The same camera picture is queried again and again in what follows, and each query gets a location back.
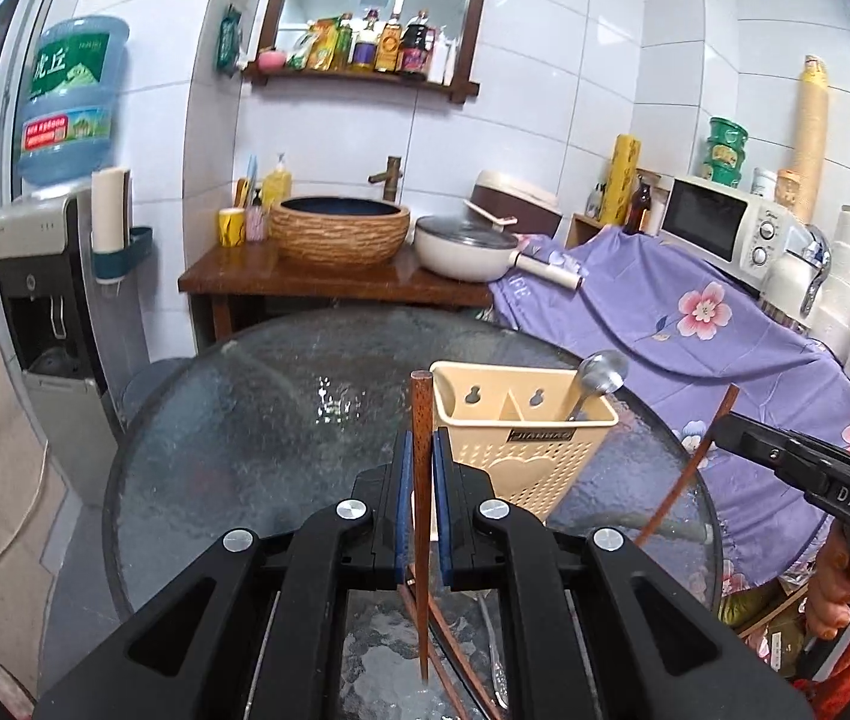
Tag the bronze faucet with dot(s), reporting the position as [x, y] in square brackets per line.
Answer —
[389, 178]

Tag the yellow mug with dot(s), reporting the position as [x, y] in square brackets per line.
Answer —
[231, 225]

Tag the white microwave oven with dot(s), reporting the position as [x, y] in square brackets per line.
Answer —
[736, 232]

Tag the yellow soap bottle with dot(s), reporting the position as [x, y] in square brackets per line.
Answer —
[277, 185]

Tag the brown wooden counter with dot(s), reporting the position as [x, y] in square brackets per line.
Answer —
[230, 290]

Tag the person's right hand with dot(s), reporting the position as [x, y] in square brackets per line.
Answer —
[828, 596]

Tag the yellow wrap roll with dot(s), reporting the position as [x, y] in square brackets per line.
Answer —
[621, 175]

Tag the woven basin sink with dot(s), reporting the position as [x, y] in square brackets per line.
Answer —
[338, 231]

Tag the dark glass bottle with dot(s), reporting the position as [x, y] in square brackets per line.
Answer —
[639, 205]

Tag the white frying pan with lid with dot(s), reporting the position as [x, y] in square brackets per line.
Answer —
[472, 253]

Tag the paper cup dispenser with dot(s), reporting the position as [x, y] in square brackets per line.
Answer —
[117, 246]

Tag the wooden framed wall shelf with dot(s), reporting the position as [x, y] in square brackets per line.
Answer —
[360, 40]

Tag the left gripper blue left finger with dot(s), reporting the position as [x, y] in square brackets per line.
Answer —
[403, 489]

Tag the cream plastic utensil holder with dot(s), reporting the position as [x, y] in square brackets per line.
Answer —
[513, 424]

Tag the green hanging packet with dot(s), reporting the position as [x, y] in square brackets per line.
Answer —
[229, 42]

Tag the green instant noodle cups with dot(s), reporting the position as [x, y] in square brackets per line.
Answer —
[724, 152]

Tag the blue water jug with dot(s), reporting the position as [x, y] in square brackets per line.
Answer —
[68, 121]

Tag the small metal spoon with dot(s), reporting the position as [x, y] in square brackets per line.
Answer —
[496, 663]

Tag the white electric kettle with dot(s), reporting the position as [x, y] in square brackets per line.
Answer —
[791, 287]

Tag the tall paper cup stack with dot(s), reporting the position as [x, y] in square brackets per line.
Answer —
[810, 137]

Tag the brown rice cooker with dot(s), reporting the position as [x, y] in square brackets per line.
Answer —
[513, 205]

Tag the water dispenser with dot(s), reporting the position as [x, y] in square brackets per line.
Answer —
[79, 342]

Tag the dark soy sauce bottle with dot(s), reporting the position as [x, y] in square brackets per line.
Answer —
[415, 47]

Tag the purple floral cloth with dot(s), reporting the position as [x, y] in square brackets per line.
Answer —
[690, 334]

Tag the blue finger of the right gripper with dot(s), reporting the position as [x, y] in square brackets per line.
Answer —
[792, 457]

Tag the steel ladle wooden handle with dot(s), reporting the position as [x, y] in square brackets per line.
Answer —
[602, 373]

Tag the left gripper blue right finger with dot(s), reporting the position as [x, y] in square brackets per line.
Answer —
[440, 454]

